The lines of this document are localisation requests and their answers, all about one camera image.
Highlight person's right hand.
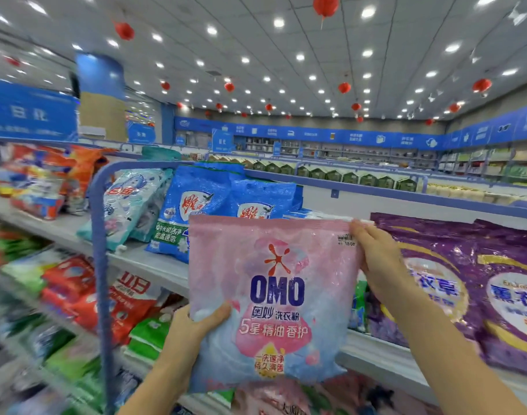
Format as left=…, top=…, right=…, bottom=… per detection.
left=348, top=218, right=420, bottom=308

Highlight green Ariel detergent bags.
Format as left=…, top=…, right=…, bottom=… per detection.
left=350, top=272, right=370, bottom=334

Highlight person's left hand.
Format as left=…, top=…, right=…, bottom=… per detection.
left=160, top=300, right=232, bottom=377

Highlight row of cream containers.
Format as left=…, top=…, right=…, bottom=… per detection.
left=423, top=181, right=527, bottom=208

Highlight pink OMO bag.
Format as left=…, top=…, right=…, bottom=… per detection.
left=187, top=214, right=361, bottom=393

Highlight rows of small red lanterns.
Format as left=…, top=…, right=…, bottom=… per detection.
left=4, top=21, right=464, bottom=122

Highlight large blue hanging sign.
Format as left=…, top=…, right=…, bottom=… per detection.
left=127, top=123, right=158, bottom=145

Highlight row of green boxes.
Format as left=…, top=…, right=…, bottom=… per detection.
left=237, top=155, right=420, bottom=191

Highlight blue beige column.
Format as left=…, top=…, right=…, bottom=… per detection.
left=75, top=53, right=128, bottom=144

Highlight blue aisle sign board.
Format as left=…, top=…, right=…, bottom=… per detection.
left=0, top=79, right=80, bottom=142

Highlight wall shelf of detergent bottles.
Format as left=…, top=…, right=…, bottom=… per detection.
left=440, top=142, right=527, bottom=185

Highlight blue wall sign band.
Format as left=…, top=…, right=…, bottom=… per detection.
left=175, top=116, right=446, bottom=150

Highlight person's right forearm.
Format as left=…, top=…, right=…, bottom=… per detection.
left=389, top=281, right=527, bottom=415

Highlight blue wall shelving unit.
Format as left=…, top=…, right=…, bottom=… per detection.
left=440, top=101, right=527, bottom=187

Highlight rows of round ceiling lights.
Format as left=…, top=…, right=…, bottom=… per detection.
left=0, top=0, right=524, bottom=113

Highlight small blue hanging sign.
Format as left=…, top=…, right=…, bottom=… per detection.
left=211, top=129, right=236, bottom=154

